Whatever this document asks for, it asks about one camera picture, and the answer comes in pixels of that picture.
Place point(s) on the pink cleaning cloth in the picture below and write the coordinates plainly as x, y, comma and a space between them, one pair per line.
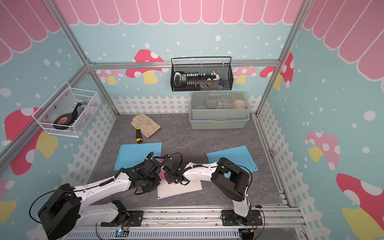
162, 175

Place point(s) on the blue drawing tablet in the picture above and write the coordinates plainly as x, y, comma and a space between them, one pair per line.
239, 156
132, 155

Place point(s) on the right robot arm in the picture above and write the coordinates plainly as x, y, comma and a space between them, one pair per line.
231, 179

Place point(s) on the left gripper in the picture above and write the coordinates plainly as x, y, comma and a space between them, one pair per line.
157, 180

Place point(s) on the white items in basket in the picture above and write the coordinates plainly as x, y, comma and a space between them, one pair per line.
196, 81

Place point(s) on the beige work glove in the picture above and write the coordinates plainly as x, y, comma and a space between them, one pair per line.
148, 126

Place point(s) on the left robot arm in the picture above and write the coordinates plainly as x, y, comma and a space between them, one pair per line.
71, 207

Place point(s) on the yellow black utility knife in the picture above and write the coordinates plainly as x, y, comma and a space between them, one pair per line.
139, 138

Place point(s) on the clear wall bin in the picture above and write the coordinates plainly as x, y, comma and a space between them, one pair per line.
82, 104

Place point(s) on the black wire mesh basket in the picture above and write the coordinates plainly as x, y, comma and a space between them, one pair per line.
221, 65

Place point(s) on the white drawing tablet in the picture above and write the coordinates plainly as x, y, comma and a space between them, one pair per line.
166, 190

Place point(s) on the small green circuit board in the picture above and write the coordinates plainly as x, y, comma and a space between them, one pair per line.
121, 233

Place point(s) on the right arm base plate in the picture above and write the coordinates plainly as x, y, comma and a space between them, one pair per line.
253, 219

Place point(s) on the blue front drawing tablet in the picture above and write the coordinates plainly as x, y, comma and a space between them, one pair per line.
239, 156

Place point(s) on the black tape roll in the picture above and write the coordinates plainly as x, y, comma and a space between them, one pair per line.
63, 122

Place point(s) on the green plastic storage box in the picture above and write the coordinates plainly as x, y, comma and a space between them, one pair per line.
219, 110

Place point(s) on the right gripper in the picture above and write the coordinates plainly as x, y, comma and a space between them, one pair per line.
168, 179

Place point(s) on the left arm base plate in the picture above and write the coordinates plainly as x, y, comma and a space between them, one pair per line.
132, 218

